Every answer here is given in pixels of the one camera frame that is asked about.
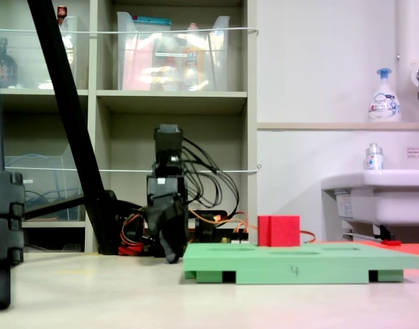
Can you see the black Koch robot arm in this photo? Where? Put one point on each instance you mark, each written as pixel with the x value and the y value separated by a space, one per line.
pixel 168 144

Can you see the small clear sanitizer bottle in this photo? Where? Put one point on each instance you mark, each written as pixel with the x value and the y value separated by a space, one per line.
pixel 374 159

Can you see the dark glass bottle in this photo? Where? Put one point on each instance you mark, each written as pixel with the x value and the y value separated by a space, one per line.
pixel 7 68

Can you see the blue flat box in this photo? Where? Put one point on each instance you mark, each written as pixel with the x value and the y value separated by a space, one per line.
pixel 151 23

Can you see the thin black tripod brace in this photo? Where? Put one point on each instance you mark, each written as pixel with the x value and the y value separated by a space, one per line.
pixel 55 206

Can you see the large orange flat block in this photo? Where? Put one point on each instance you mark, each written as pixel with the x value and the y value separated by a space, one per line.
pixel 415 253

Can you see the white wall sink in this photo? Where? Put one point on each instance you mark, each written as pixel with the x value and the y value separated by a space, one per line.
pixel 384 202

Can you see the large clear storage bin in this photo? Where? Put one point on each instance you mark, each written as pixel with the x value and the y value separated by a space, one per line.
pixel 216 68

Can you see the white pump soap bottle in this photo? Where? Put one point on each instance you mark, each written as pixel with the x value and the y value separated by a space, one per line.
pixel 384 106

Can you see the white wall pipe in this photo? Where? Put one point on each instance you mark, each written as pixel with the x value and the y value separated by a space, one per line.
pixel 406 27

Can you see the pink refill pack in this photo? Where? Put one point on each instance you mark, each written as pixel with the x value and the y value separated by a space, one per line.
pixel 134 65

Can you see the red cross columnar block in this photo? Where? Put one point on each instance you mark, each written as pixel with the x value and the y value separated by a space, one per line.
pixel 285 231

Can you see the bottle with orange label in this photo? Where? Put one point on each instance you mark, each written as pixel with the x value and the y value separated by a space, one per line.
pixel 193 61

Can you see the green shape hole board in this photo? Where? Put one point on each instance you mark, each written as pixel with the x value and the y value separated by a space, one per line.
pixel 332 267

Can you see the red text wall sign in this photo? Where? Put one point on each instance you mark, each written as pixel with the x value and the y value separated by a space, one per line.
pixel 418 152

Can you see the notched black tripod leg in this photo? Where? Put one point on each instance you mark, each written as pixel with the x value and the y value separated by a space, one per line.
pixel 4 222

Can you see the small red capped bottle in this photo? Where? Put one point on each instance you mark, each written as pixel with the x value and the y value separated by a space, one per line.
pixel 61 13

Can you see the beige shelf unit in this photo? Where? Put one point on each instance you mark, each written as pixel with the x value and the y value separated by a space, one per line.
pixel 161 94

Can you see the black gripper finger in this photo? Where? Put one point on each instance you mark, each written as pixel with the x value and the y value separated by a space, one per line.
pixel 166 229
pixel 183 226

